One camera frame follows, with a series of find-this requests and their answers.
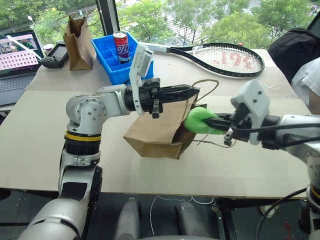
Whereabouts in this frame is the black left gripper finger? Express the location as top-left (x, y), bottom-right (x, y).
top-left (161, 91), bottom-right (200, 104)
top-left (159, 84), bottom-right (201, 96)

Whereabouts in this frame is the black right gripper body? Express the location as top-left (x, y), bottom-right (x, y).
top-left (223, 102), bottom-right (254, 147)

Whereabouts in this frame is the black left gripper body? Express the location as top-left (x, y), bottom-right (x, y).
top-left (138, 78), bottom-right (165, 119)

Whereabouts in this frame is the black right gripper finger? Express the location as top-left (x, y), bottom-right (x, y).
top-left (214, 112), bottom-right (236, 121)
top-left (203, 117), bottom-right (233, 131)

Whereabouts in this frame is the green plush toy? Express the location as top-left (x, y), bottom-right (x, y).
top-left (184, 105), bottom-right (226, 136)

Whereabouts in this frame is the brown paper bag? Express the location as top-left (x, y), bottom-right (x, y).
top-left (122, 79), bottom-right (237, 160)
top-left (55, 12), bottom-right (98, 72)

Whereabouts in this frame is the brown paper bag standing upright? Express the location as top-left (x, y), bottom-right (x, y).
top-left (55, 12), bottom-right (98, 72)

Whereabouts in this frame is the black and white tennis racket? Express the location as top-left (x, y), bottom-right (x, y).
top-left (146, 42), bottom-right (266, 79)

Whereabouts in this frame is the red and purple soda can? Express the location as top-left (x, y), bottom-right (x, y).
top-left (112, 31), bottom-right (131, 65)

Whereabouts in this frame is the blue plastic divided crate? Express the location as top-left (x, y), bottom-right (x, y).
top-left (90, 31), bottom-right (155, 86)

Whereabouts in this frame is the person in white shirt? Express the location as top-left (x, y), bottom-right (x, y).
top-left (290, 56), bottom-right (320, 116)

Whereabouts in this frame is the black backpack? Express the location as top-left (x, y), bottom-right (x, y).
top-left (266, 28), bottom-right (320, 85)

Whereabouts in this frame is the grey rounded robot leg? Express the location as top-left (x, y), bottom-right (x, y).
top-left (174, 201), bottom-right (213, 240)
top-left (115, 197), bottom-right (143, 240)

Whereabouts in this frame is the black handheld controller with screen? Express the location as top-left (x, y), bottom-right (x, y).
top-left (40, 42), bottom-right (69, 69)

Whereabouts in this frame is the small cup with lid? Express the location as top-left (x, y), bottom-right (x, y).
top-left (42, 43), bottom-right (55, 59)

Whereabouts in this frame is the open laptop computer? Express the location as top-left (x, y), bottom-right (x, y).
top-left (0, 29), bottom-right (43, 106)

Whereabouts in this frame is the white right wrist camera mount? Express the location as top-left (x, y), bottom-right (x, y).
top-left (230, 79), bottom-right (271, 146)

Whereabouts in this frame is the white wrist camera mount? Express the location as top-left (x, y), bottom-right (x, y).
top-left (128, 42), bottom-right (154, 116)
top-left (230, 79), bottom-right (271, 146)

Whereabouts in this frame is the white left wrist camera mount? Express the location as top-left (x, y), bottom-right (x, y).
top-left (128, 42), bottom-right (154, 116)

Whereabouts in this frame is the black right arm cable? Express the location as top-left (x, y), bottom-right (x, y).
top-left (227, 121), bottom-right (320, 151)

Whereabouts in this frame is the thin white cable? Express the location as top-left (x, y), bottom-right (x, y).
top-left (149, 194), bottom-right (215, 240)

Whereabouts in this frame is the black window frame post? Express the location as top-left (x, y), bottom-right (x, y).
top-left (95, 0), bottom-right (121, 36)

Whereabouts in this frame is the black table frame leg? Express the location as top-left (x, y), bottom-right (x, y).
top-left (212, 197), bottom-right (251, 240)

